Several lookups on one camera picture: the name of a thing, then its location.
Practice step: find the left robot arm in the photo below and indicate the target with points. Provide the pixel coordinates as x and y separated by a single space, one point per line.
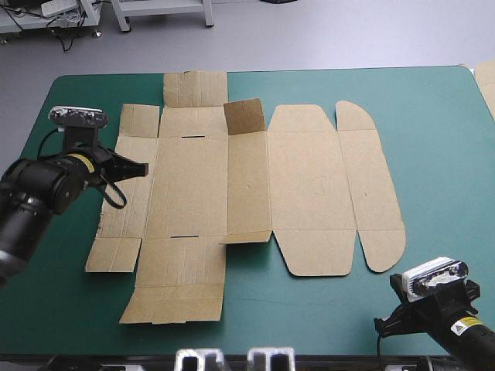
35 193

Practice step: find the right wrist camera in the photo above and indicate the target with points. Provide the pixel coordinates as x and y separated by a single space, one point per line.
433 276

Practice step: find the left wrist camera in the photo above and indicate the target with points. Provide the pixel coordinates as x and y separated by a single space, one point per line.
77 117

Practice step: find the brown cardboard box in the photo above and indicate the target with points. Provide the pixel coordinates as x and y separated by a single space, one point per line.
247 185

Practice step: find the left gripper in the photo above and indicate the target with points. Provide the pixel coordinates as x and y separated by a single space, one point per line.
101 160

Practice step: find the grey metal table frame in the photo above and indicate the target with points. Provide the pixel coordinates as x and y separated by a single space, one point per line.
166 11

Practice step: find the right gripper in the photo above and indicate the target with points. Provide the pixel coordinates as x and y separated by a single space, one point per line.
444 305

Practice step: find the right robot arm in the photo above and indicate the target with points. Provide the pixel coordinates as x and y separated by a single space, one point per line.
470 342

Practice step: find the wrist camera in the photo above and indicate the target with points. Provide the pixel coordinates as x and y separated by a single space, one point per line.
77 117
433 276

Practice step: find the brown cardboard sheet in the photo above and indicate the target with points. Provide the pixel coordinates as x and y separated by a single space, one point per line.
486 85

